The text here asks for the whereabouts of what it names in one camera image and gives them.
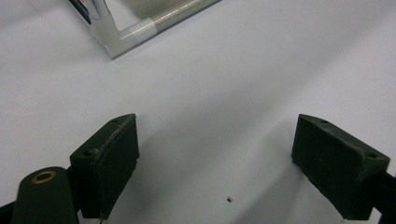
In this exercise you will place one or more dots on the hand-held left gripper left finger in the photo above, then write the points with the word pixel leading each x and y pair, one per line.
pixel 104 166

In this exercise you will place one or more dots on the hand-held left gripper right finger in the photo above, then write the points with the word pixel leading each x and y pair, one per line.
pixel 334 169

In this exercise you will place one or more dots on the tiny dark speck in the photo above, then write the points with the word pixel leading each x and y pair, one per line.
pixel 229 199

